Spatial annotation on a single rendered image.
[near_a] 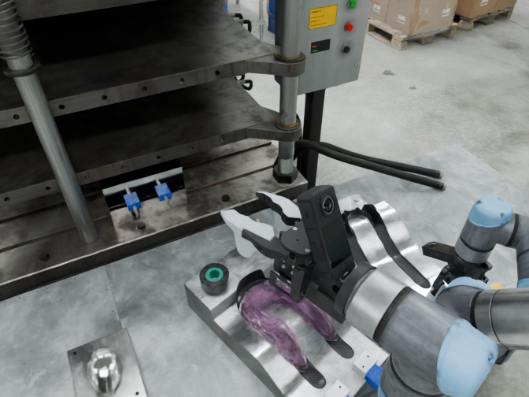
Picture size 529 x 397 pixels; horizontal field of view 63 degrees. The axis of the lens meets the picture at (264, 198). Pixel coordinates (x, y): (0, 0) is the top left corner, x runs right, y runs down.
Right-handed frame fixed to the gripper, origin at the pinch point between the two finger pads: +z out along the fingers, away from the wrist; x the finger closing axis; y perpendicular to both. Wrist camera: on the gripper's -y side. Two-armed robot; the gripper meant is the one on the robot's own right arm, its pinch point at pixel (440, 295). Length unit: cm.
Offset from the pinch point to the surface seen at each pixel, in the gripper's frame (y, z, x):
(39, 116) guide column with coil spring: -74, -37, -81
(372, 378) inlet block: 9.0, 3.6, -28.5
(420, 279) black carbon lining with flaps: -7.8, 2.3, 0.7
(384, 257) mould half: -18.7, 2.0, -3.5
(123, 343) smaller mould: -27, 4, -80
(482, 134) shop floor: -136, 90, 205
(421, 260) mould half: -12.9, 2.0, 5.5
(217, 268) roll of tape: -32, -4, -51
